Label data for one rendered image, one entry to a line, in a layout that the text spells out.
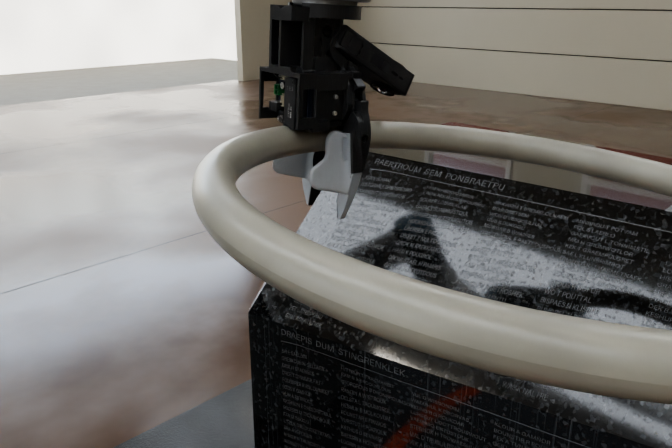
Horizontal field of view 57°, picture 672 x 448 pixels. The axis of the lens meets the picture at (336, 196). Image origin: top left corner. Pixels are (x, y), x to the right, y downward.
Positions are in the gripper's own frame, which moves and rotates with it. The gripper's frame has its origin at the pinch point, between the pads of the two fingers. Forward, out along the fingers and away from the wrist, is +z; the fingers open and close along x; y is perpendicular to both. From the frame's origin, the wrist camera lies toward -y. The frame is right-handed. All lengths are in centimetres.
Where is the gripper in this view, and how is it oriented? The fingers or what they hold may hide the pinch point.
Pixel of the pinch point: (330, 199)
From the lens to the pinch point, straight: 66.3
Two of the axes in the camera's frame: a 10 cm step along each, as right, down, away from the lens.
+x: 6.1, 2.6, -7.5
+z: -0.6, 9.6, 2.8
